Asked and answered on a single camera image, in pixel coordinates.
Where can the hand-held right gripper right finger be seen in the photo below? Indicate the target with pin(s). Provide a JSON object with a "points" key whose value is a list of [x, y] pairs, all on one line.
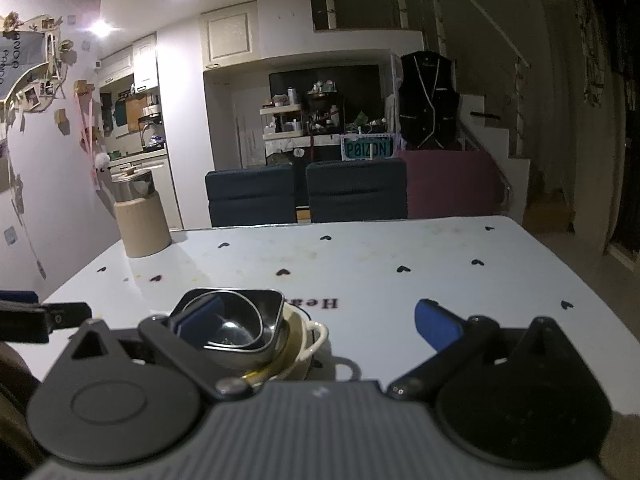
{"points": [[437, 325]]}

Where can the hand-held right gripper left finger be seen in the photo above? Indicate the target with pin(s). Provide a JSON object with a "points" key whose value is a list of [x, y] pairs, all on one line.
{"points": [[200, 322]]}

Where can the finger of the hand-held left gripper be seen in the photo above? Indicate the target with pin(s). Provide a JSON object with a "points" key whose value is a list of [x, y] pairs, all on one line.
{"points": [[67, 316]]}

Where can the cardboard box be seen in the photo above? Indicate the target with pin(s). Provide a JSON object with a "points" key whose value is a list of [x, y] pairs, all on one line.
{"points": [[302, 215]]}

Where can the small steel square dish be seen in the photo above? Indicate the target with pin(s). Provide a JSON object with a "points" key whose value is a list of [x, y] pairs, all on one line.
{"points": [[252, 327]]}

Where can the green sign board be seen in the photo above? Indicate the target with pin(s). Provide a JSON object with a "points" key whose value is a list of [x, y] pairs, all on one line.
{"points": [[367, 149]]}

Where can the wall photo collage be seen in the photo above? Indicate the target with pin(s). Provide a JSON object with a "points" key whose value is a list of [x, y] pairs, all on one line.
{"points": [[30, 75]]}

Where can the maroon sofa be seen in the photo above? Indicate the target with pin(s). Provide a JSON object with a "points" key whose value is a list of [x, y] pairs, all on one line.
{"points": [[450, 185]]}

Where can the beige cylinder stand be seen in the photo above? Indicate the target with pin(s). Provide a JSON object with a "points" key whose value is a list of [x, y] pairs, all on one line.
{"points": [[142, 227]]}

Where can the large steel square container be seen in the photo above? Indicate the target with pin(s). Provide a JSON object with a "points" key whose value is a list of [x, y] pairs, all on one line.
{"points": [[274, 325]]}

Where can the black vest with white trim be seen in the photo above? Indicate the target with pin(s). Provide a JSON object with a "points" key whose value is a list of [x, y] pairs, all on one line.
{"points": [[427, 100]]}

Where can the white upper wall cabinet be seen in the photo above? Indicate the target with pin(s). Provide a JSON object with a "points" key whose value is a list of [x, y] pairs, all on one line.
{"points": [[230, 35]]}

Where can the steel pot with lid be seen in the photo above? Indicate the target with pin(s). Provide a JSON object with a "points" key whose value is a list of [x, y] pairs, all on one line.
{"points": [[132, 185]]}

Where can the white square leaf-print plate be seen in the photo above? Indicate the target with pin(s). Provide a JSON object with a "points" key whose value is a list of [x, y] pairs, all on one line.
{"points": [[302, 371]]}

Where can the white shelf rack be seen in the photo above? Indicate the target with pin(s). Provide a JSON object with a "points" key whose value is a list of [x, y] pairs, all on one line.
{"points": [[282, 122]]}

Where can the round ceiling light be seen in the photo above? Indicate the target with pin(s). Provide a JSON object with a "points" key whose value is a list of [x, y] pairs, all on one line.
{"points": [[102, 27]]}

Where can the dark blue chair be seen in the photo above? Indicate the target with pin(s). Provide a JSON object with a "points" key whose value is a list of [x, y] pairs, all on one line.
{"points": [[357, 190], [250, 197]]}

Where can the staircase with handrail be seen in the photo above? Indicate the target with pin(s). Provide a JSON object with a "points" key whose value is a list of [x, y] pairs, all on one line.
{"points": [[495, 125]]}

